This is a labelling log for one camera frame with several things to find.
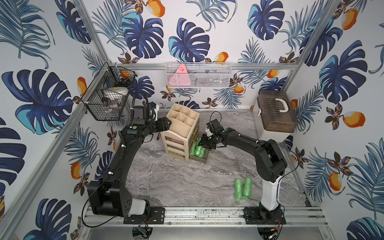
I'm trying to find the clear drawer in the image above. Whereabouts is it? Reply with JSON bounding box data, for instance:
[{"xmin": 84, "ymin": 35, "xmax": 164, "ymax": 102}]
[
  {"xmin": 191, "ymin": 120, "xmax": 200, "ymax": 139},
  {"xmin": 189, "ymin": 138, "xmax": 210, "ymax": 164},
  {"xmin": 189, "ymin": 132, "xmax": 199, "ymax": 148}
]

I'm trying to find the clear bottom drawer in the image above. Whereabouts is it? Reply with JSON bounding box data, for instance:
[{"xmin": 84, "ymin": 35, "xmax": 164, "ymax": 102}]
[{"xmin": 189, "ymin": 138, "xmax": 210, "ymax": 164}]

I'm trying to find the clear top drawer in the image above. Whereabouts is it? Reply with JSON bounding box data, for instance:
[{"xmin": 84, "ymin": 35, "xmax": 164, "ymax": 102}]
[{"xmin": 191, "ymin": 120, "xmax": 200, "ymax": 139}]

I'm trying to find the beige drawer organizer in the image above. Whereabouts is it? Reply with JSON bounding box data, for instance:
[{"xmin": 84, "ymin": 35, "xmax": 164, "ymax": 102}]
[{"xmin": 161, "ymin": 104, "xmax": 200, "ymax": 162}]

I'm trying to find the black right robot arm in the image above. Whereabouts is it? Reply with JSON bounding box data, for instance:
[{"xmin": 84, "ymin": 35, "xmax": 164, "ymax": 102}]
[{"xmin": 198, "ymin": 119, "xmax": 288, "ymax": 225}]

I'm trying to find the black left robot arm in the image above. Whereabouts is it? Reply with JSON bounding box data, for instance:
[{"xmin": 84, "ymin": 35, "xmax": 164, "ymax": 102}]
[{"xmin": 88, "ymin": 117, "xmax": 172, "ymax": 217}]

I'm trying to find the pink triangle sponge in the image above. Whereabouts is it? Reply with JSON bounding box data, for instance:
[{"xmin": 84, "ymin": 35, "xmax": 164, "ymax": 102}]
[{"xmin": 169, "ymin": 64, "xmax": 191, "ymax": 87}]

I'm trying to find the white bowl in basket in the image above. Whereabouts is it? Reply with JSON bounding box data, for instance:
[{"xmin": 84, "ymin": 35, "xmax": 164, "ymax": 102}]
[{"xmin": 103, "ymin": 87, "xmax": 129, "ymax": 101}]

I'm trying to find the brown lidded storage box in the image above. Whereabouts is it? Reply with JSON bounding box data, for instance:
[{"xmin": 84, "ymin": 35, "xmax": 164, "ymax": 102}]
[{"xmin": 253, "ymin": 90, "xmax": 298, "ymax": 143}]

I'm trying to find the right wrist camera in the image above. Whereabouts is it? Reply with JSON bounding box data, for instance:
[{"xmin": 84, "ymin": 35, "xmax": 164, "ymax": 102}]
[{"xmin": 205, "ymin": 127, "xmax": 213, "ymax": 137}]

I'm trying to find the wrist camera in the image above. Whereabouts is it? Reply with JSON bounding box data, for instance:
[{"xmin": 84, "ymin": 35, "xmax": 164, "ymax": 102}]
[
  {"xmin": 205, "ymin": 127, "xmax": 213, "ymax": 137},
  {"xmin": 149, "ymin": 102, "xmax": 160, "ymax": 121}
]

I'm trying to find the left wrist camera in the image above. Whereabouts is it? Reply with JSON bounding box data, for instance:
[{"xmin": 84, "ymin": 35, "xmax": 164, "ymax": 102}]
[{"xmin": 149, "ymin": 102, "xmax": 160, "ymax": 121}]

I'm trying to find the white wire shelf basket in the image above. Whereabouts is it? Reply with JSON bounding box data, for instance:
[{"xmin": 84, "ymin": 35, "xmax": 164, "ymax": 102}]
[{"xmin": 165, "ymin": 63, "xmax": 232, "ymax": 89}]

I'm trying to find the black wire basket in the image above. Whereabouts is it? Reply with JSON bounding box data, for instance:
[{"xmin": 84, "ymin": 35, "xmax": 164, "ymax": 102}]
[{"xmin": 81, "ymin": 62, "xmax": 138, "ymax": 122}]

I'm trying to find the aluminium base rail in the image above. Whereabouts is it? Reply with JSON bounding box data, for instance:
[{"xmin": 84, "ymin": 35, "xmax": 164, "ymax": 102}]
[{"xmin": 80, "ymin": 205, "xmax": 328, "ymax": 228}]

